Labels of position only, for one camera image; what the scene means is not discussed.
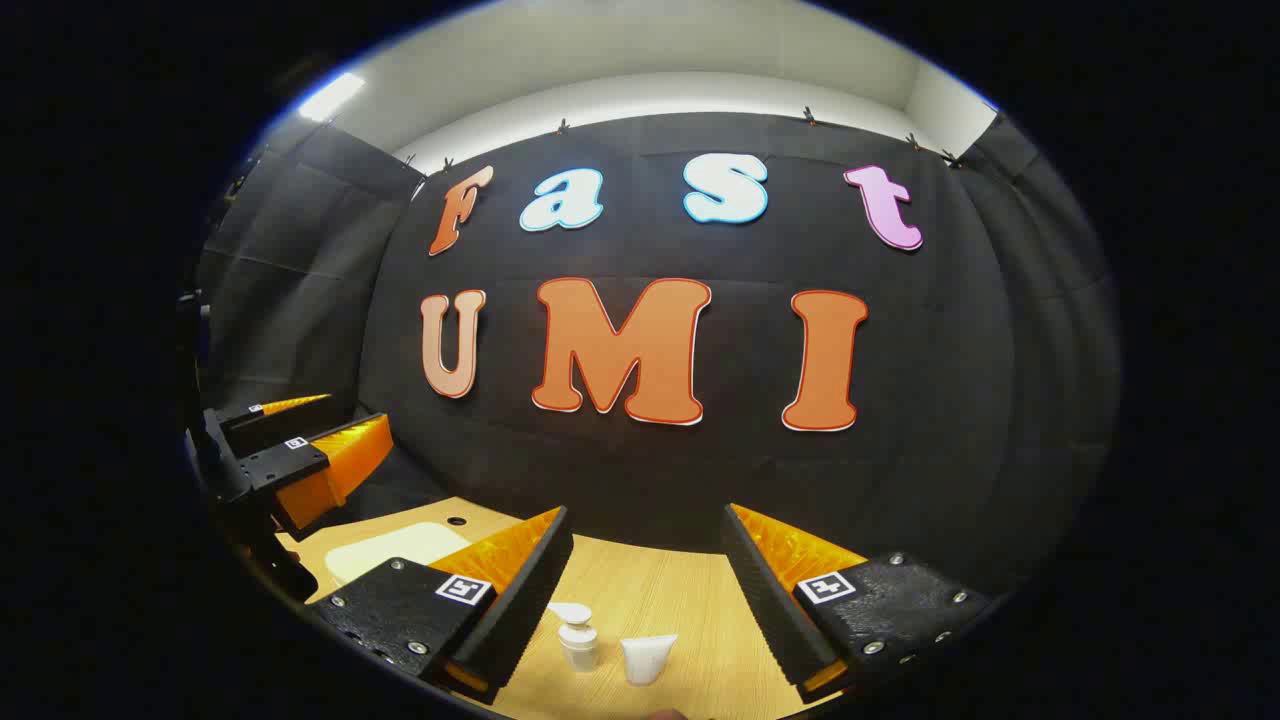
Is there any ceiling light panel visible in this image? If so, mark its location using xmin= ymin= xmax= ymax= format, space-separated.
xmin=297 ymin=72 xmax=367 ymax=123

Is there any pale yellow suitcase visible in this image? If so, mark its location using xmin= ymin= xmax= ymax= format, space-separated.
xmin=327 ymin=521 xmax=471 ymax=586

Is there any black backdrop cloth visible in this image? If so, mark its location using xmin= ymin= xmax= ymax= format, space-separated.
xmin=195 ymin=110 xmax=1121 ymax=601

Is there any white squeeze tube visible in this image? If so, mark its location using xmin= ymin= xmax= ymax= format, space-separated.
xmin=620 ymin=634 xmax=678 ymax=687

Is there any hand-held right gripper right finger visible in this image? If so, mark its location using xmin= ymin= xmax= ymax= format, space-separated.
xmin=721 ymin=503 xmax=993 ymax=703

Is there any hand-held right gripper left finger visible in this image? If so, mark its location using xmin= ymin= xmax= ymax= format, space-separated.
xmin=305 ymin=506 xmax=575 ymax=705

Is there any white pump bottle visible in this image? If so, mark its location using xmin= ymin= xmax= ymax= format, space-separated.
xmin=548 ymin=602 xmax=599 ymax=673

